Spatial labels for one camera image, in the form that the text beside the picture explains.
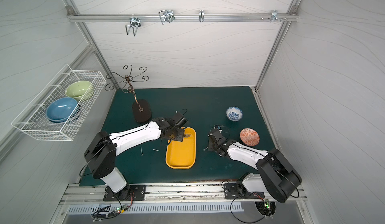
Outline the yellow plastic storage box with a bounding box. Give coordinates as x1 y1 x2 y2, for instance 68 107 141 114
165 127 196 169

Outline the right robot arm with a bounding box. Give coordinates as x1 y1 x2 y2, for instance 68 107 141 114
208 128 302 203

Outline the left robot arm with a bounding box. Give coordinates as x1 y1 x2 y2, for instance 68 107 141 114
83 112 187 194

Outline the red patterned bowl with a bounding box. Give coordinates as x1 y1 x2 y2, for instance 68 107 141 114
240 128 260 146

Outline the blue white patterned bowl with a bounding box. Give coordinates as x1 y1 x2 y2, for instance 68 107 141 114
226 106 243 122

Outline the bronze hook stand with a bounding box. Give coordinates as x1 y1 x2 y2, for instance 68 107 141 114
104 64 152 124

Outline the green mat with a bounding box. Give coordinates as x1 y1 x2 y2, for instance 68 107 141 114
79 86 288 186

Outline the green bowl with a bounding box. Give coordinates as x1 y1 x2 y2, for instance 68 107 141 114
65 80 94 102

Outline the double metal hook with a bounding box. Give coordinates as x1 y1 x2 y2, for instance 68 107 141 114
125 16 141 36

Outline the looped metal hook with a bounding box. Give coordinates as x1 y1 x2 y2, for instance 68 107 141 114
158 10 175 25

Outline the white vent strip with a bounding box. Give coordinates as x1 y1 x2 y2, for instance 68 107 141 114
67 202 244 215

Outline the small metal hook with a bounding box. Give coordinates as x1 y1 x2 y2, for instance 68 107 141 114
199 10 205 22

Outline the right metal hook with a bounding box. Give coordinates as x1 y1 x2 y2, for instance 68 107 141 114
261 11 287 22

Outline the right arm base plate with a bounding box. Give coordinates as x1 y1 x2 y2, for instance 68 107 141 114
222 183 265 200

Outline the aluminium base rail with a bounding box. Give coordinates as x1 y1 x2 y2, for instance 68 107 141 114
60 181 230 205

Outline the right black cable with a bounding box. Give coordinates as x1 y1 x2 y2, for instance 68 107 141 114
230 193 268 224

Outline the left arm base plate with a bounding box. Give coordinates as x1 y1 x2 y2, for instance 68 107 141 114
103 184 146 202

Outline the aluminium cross rail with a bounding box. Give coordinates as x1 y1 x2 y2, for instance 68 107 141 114
67 12 299 23

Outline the left black cable bundle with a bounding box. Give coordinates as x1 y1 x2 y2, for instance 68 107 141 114
91 190 134 222

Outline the white wire basket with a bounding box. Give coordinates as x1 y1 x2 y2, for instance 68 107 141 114
11 65 106 141

